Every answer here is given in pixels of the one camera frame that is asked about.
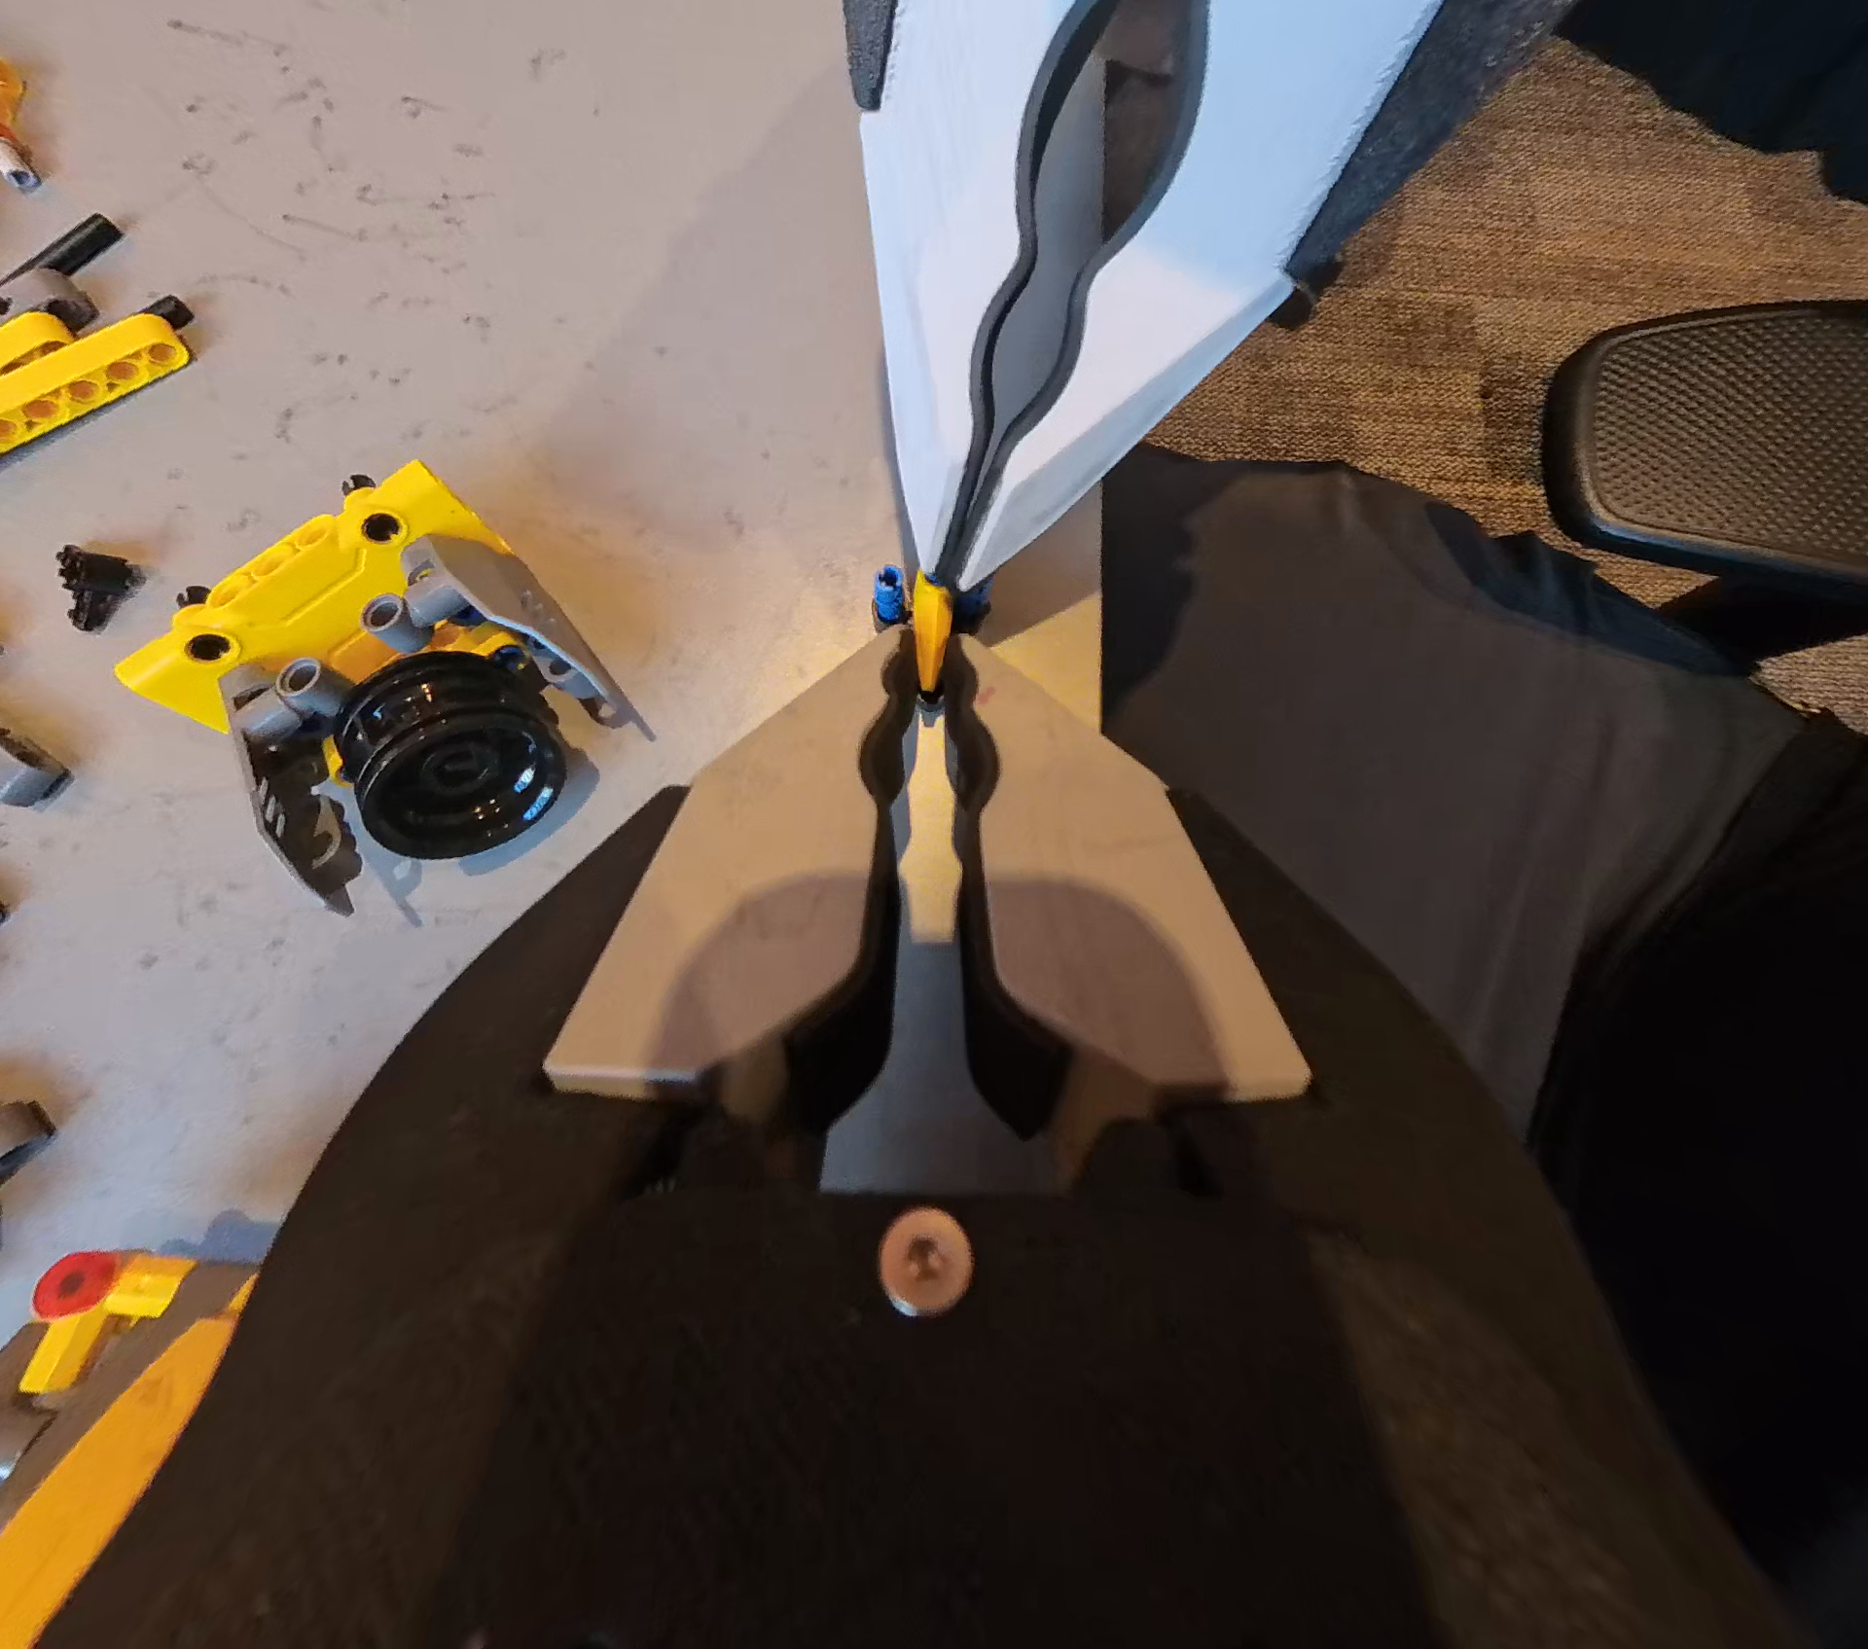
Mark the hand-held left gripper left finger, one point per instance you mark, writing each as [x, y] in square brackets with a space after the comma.
[730, 933]

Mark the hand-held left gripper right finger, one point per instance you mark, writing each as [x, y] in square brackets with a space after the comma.
[1123, 933]

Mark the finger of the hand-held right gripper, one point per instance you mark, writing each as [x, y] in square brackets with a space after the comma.
[992, 0]
[1284, 72]

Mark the yellow wedge piece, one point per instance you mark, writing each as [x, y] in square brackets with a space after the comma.
[932, 634]

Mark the black mesh armrest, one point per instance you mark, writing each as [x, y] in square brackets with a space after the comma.
[1722, 437]

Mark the yellow grey wheel assembly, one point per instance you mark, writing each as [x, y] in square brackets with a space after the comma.
[292, 599]

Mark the dark gear rack piece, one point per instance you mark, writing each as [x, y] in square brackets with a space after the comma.
[29, 774]

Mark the small black connector piece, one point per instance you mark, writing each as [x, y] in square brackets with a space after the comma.
[99, 583]

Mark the yellow toy brick car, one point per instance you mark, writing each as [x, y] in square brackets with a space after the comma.
[101, 1503]

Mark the pile of yellow beams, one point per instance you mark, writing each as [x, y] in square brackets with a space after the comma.
[72, 379]

